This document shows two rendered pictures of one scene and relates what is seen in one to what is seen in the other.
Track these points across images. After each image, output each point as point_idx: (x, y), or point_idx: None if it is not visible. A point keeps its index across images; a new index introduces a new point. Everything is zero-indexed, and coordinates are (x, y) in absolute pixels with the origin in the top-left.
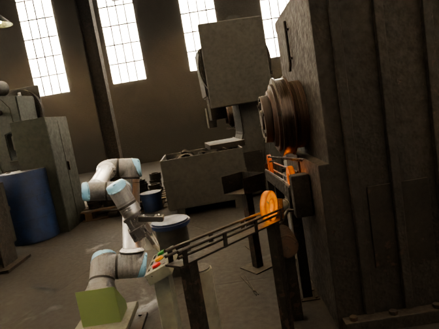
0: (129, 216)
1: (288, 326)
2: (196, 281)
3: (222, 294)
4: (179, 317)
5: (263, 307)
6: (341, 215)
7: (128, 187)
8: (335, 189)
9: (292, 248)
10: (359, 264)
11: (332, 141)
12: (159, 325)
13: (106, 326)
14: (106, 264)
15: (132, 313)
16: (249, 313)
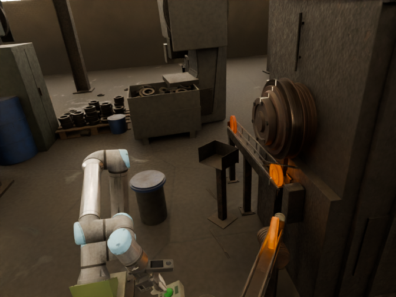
0: (137, 272)
1: None
2: None
3: (198, 253)
4: None
5: (237, 275)
6: (338, 240)
7: (133, 238)
8: (340, 220)
9: (286, 261)
10: (342, 275)
11: (352, 180)
12: (148, 294)
13: None
14: (98, 252)
15: (124, 290)
16: (226, 282)
